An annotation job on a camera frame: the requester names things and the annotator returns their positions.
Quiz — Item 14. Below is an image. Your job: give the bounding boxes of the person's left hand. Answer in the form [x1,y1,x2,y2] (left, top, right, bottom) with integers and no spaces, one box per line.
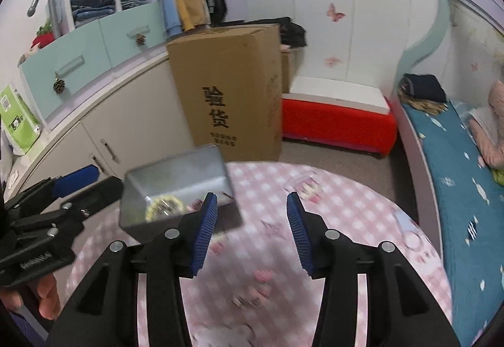
[0,273,62,322]

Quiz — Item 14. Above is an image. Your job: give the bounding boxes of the small cardboard box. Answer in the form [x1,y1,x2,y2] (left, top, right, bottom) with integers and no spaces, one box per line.
[280,48,297,94]

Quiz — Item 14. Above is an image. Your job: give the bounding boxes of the beige low cabinet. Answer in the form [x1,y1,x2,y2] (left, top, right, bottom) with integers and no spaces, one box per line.
[8,52,198,199]

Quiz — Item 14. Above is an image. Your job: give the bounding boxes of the red strawberry plush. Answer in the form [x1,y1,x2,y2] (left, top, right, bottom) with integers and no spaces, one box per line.
[31,22,56,51]

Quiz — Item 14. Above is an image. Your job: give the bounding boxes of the yellow bead bracelet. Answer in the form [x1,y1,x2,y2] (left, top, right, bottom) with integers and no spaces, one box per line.
[144,194,188,223]

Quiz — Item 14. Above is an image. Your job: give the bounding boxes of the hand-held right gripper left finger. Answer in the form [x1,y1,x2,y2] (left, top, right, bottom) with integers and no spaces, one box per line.
[45,191,220,347]

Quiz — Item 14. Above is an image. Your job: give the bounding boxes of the teal bunk bed frame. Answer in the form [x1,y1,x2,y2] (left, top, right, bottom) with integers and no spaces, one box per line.
[394,0,504,347]

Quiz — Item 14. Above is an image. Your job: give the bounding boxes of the teal drawer cabinet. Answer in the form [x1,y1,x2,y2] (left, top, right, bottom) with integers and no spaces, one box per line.
[18,3,168,124]

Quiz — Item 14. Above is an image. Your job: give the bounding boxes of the large cardboard box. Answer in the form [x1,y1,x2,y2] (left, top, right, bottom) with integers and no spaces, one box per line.
[166,24,284,163]

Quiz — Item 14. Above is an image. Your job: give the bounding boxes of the blue printed bedsheet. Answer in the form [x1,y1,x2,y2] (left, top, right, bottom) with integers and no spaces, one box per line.
[402,99,504,347]

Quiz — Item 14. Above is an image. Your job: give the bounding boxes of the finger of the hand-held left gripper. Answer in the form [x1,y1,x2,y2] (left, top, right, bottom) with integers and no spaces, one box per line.
[8,175,125,238]
[4,165,100,211]

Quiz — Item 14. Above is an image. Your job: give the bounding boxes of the white pillow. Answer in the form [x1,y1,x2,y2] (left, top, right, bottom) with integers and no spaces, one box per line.
[469,108,494,128]

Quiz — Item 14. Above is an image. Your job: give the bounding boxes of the round table, pink checked cloth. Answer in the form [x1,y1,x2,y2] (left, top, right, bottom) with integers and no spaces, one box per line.
[65,161,454,347]

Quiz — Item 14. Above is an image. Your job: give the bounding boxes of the black clothes pile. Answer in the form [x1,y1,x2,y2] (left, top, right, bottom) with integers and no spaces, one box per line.
[220,17,308,49]

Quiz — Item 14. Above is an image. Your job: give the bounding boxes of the tan folded clothes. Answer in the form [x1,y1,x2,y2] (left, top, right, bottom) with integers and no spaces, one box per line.
[409,99,448,116]

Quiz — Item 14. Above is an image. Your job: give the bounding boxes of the red ottoman with white top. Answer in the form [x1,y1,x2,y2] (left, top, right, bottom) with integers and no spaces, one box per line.
[281,76,398,157]

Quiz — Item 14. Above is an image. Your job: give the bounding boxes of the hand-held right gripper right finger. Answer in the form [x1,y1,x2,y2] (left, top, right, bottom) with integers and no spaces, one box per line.
[286,191,462,347]

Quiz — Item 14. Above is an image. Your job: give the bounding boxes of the pink and green folded quilt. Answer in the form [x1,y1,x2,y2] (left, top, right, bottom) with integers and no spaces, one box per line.
[468,80,504,187]

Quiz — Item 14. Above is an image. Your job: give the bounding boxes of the grey metal tin box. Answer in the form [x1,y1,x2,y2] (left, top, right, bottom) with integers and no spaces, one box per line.
[119,143,242,244]

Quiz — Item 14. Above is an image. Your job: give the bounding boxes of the green paper bag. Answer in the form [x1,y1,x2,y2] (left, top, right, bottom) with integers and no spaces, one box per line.
[0,84,42,156]

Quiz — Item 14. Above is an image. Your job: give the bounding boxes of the dark folded clothes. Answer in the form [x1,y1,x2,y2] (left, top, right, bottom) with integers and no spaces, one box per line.
[401,73,448,104]

